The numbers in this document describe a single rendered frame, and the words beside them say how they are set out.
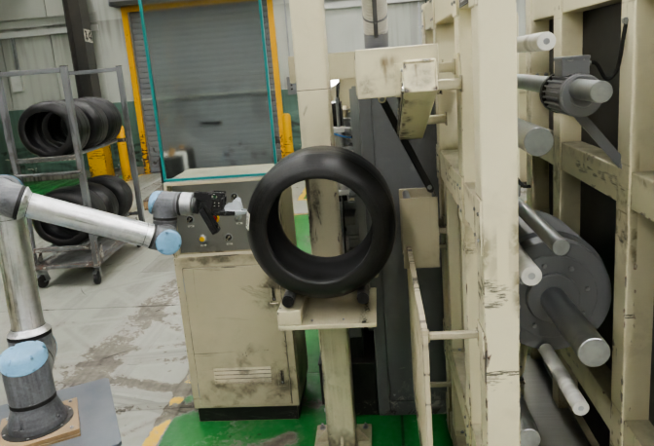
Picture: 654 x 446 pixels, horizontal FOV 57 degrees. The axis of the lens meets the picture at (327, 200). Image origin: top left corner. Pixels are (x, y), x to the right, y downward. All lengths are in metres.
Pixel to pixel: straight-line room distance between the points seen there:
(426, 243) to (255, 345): 1.07
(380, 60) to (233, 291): 1.55
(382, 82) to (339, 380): 1.48
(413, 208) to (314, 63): 0.70
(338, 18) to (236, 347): 8.71
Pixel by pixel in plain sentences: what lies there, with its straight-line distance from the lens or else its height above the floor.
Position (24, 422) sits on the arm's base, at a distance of 2.34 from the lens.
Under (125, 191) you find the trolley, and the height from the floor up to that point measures 0.66.
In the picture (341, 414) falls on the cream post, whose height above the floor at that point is 0.19.
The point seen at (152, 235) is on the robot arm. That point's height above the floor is 1.21.
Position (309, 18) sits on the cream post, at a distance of 2.46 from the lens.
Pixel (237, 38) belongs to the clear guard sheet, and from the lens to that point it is 2.79.
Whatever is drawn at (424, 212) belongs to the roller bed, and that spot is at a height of 1.14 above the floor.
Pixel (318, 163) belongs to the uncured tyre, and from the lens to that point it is 2.11.
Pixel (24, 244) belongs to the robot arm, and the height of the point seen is 1.21.
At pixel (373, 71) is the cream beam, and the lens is 1.82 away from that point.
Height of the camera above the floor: 1.74
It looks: 13 degrees down
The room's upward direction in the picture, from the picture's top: 5 degrees counter-clockwise
